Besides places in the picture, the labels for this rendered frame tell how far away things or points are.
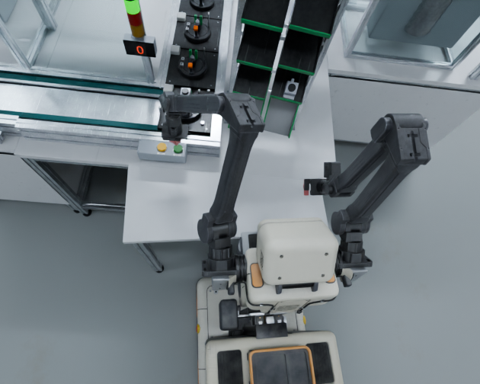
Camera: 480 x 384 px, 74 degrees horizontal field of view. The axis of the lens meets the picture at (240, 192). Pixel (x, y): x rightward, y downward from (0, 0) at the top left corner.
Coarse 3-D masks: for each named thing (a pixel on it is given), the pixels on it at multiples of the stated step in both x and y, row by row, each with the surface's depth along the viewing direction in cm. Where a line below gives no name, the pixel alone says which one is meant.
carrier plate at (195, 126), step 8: (176, 88) 152; (160, 112) 146; (160, 120) 144; (192, 120) 146; (200, 120) 146; (208, 120) 147; (160, 128) 143; (192, 128) 144; (200, 128) 145; (208, 128) 145
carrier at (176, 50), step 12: (180, 48) 161; (204, 48) 150; (180, 60) 157; (192, 60) 153; (204, 60) 157; (216, 60) 162; (168, 72) 156; (180, 72) 156; (192, 72) 153; (204, 72) 157; (168, 84) 153; (180, 84) 154; (192, 84) 154; (204, 84) 155
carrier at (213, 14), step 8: (184, 0) 177; (192, 0) 175; (208, 0) 176; (216, 0) 180; (184, 8) 175; (192, 8) 175; (200, 8) 174; (208, 8) 176; (216, 8) 177; (192, 16) 173; (216, 16) 175
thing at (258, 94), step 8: (240, 64) 125; (240, 72) 127; (248, 72) 127; (256, 72) 127; (264, 72) 127; (240, 80) 127; (248, 80) 127; (256, 80) 127; (264, 80) 127; (240, 88) 127; (248, 88) 127; (256, 88) 127; (264, 88) 127; (256, 96) 127; (264, 96) 125
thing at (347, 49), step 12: (372, 0) 156; (372, 12) 161; (360, 24) 168; (348, 48) 182; (468, 48) 179; (372, 60) 189; (384, 60) 189; (396, 60) 188; (408, 60) 188; (456, 60) 187
